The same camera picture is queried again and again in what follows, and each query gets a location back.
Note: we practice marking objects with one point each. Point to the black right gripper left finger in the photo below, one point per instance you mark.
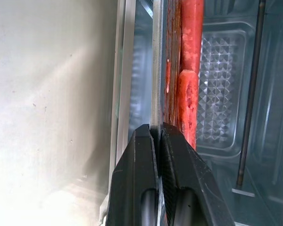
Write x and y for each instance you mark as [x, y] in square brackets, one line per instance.
[132, 179]

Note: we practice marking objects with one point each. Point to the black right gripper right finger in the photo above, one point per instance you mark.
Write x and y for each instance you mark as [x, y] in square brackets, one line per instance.
[191, 188]

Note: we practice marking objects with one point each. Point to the silver metal baking tray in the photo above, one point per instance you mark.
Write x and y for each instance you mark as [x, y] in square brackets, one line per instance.
[156, 70]

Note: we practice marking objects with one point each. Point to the short red sausage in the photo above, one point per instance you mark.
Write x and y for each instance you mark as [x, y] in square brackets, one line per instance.
[188, 106]

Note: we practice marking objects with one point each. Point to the dark oven heating rod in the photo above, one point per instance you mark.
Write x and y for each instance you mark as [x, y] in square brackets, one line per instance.
[250, 106]

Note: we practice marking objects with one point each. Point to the silver toaster oven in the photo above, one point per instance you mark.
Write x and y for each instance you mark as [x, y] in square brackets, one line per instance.
[273, 117]

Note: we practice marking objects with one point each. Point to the glass toaster oven door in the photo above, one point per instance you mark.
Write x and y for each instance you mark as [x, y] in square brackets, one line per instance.
[141, 70]

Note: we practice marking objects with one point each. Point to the long red sausage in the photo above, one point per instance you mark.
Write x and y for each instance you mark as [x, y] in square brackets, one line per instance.
[192, 30]

